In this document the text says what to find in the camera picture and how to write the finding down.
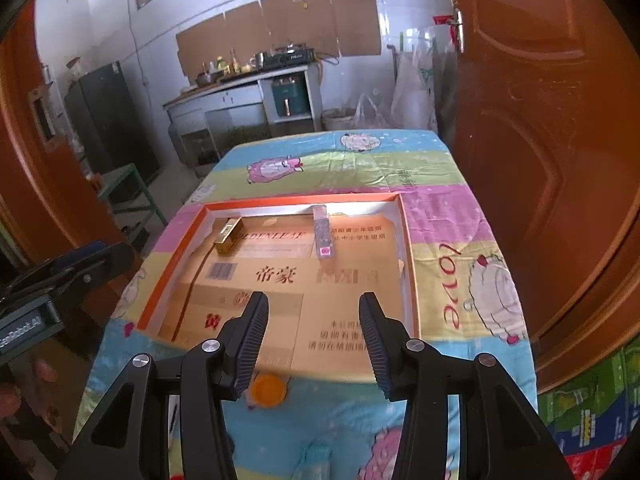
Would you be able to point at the brown cardboard liner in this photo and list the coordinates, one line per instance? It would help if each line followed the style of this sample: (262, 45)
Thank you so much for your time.
(325, 310)

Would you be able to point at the red carton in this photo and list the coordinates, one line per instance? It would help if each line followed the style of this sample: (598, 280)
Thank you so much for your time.
(600, 460)

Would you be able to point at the brown wooden door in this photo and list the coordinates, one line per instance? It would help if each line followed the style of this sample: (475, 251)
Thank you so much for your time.
(540, 135)

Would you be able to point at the clear plastic bag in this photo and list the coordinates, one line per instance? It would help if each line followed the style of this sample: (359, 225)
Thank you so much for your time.
(370, 112)

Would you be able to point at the orange-rimmed white box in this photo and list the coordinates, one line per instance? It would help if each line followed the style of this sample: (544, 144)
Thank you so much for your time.
(406, 270)

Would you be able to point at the printed cartoon sheep blanket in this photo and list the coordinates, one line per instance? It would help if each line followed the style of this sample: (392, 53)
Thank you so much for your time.
(440, 175)

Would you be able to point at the green carton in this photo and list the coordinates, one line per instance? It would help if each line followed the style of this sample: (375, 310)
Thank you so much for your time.
(590, 395)

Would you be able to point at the orange wooden door leaf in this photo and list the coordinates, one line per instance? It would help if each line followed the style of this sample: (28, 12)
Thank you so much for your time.
(20, 160)

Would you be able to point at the clear plastic case pink end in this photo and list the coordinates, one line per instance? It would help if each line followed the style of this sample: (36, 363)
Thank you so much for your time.
(322, 235)

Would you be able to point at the person's left hand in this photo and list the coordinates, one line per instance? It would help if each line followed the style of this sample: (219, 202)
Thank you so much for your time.
(7, 400)

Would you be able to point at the kitchen counter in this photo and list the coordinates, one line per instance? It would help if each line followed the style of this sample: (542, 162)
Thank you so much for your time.
(235, 95)

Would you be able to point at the grey bucket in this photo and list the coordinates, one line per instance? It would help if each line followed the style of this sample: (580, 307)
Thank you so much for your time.
(337, 120)

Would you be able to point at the dark cabinet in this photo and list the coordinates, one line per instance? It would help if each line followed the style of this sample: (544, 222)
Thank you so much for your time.
(110, 120)

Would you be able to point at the cardboard wall sheets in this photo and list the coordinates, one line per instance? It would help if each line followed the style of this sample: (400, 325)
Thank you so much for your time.
(300, 20)

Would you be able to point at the orange bottle cap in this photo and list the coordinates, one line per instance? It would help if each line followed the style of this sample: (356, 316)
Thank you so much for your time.
(267, 391)

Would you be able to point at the black gas stove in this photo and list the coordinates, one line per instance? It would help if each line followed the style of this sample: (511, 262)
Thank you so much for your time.
(290, 55)

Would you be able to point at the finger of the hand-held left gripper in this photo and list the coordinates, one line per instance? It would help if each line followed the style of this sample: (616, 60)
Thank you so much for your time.
(90, 265)

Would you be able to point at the green metal stool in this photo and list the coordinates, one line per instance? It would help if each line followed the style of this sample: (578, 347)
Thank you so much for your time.
(120, 180)

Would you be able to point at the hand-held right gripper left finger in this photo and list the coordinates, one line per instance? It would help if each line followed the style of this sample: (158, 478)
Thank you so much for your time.
(250, 345)

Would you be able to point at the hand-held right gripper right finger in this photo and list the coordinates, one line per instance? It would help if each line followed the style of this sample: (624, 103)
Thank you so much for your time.
(375, 345)

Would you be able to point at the green air fryer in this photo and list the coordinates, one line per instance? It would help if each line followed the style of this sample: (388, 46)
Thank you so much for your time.
(290, 97)

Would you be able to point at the white plastic sack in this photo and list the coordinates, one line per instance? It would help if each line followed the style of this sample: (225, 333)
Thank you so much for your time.
(415, 85)

